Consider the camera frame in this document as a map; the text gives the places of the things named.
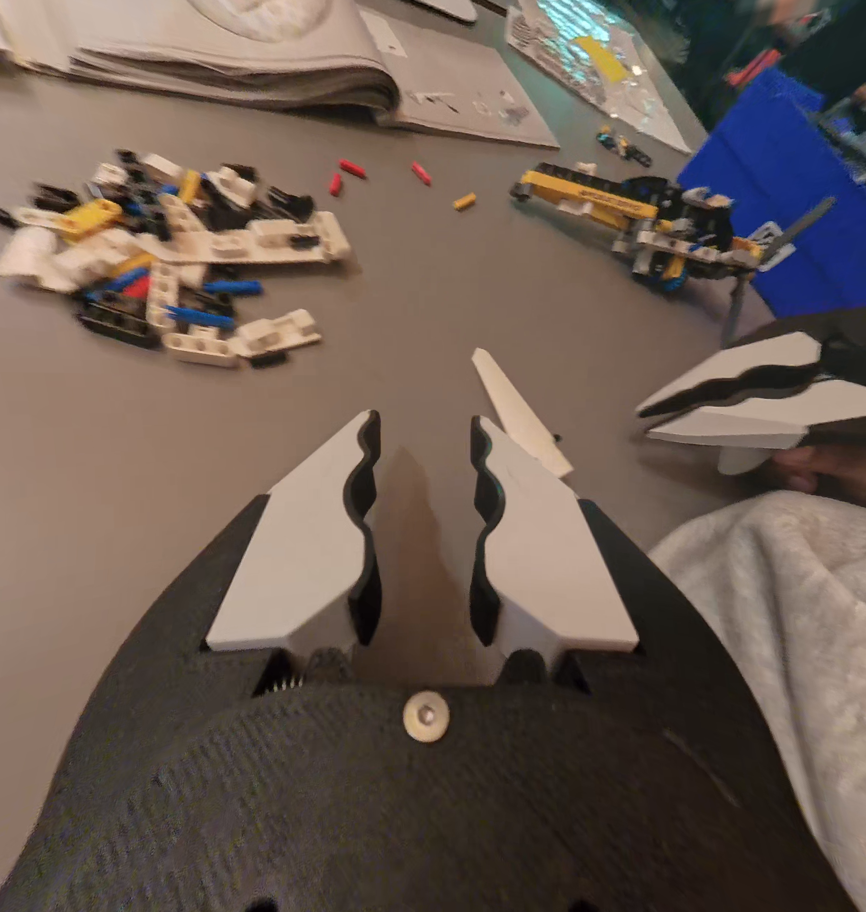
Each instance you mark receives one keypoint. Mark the small black yellow lego assembly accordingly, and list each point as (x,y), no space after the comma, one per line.
(621,146)

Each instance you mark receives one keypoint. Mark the yellow lego pin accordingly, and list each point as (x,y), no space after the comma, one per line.
(464,202)

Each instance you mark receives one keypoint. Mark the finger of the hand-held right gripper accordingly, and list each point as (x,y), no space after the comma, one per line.
(753,356)
(775,420)

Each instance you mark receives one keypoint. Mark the pile of loose lego pieces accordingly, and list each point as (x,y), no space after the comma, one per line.
(190,249)

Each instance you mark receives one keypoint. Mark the person's right hand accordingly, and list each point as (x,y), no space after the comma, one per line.
(846,474)

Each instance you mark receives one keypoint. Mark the yellow lego vehicle model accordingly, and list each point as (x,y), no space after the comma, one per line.
(604,203)

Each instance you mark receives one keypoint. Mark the white lego blade piece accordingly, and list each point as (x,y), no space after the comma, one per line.
(518,406)

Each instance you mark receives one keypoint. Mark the blue plastic bin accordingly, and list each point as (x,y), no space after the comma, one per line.
(775,178)

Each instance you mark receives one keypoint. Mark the open instruction booklet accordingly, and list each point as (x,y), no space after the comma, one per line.
(262,64)

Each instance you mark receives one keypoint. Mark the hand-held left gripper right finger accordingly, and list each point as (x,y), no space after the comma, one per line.
(554,570)

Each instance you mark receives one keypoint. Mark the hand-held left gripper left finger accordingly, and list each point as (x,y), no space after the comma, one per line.
(297,563)

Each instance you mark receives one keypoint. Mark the person's right forearm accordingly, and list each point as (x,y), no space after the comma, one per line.
(796,641)

